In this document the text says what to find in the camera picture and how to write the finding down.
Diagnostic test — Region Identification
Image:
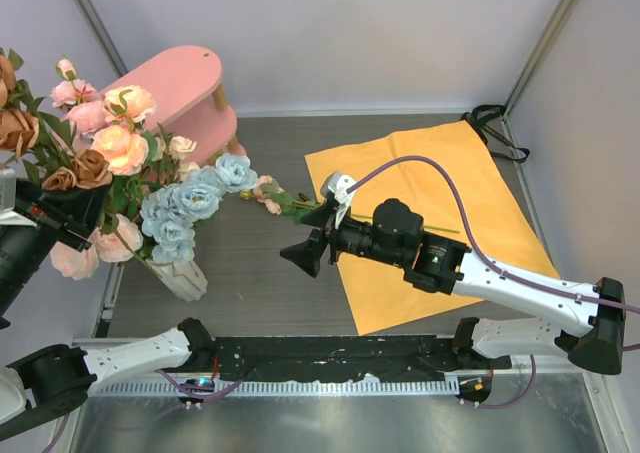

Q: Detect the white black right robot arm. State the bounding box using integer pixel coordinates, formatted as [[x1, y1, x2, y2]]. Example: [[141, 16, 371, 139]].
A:
[[280, 199, 626, 375]]

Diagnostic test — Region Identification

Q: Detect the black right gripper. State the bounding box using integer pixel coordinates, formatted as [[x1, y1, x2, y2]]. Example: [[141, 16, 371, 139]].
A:
[[281, 201, 406, 277]]

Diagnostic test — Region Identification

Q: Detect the white ribbed ceramic vase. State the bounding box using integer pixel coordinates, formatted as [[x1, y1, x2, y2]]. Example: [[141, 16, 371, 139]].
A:
[[149, 260, 208, 302]]

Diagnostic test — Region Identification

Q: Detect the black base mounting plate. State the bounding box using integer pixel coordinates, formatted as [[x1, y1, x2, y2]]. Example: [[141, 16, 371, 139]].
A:
[[211, 335, 512, 383]]

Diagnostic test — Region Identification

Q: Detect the pink three-tier shelf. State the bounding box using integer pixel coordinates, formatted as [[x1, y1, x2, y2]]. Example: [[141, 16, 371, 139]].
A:
[[104, 45, 246, 165]]

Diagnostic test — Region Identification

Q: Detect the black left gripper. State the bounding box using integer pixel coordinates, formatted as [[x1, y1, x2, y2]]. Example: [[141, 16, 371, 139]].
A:
[[0, 163, 122, 321]]

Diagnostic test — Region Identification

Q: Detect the rust brown rose stem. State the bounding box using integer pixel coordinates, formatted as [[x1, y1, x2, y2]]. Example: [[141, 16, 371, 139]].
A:
[[0, 47, 151, 264]]

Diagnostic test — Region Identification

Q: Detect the pink rose flower stem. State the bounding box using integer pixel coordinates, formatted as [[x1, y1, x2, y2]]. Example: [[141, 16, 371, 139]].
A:
[[50, 58, 107, 136]]

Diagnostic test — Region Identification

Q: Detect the white slotted cable duct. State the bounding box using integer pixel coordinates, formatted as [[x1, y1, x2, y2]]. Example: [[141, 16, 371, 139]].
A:
[[97, 375, 459, 398]]

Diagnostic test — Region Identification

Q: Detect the large peach peony stem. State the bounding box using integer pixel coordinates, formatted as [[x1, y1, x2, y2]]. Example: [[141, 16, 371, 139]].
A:
[[40, 86, 158, 280]]

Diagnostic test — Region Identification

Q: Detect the peach rose flower stem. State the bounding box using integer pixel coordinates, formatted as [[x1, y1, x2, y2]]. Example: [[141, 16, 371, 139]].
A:
[[151, 125, 199, 184]]

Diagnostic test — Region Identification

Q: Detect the small pink bud stem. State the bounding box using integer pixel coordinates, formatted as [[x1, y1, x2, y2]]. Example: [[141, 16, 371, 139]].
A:
[[238, 174, 461, 235]]

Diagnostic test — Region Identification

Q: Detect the blue flower stem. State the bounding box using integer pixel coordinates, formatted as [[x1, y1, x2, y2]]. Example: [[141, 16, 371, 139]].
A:
[[141, 153, 258, 264]]

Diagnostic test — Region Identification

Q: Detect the orange yellow wrapping paper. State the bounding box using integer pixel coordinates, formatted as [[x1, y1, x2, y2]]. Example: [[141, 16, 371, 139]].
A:
[[305, 120, 558, 334]]

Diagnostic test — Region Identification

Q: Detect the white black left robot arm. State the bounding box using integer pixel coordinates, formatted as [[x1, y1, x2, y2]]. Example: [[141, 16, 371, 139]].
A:
[[1, 169, 213, 440]]

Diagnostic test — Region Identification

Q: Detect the black ribbon strap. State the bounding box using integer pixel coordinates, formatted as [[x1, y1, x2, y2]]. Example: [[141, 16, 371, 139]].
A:
[[459, 104, 531, 163]]

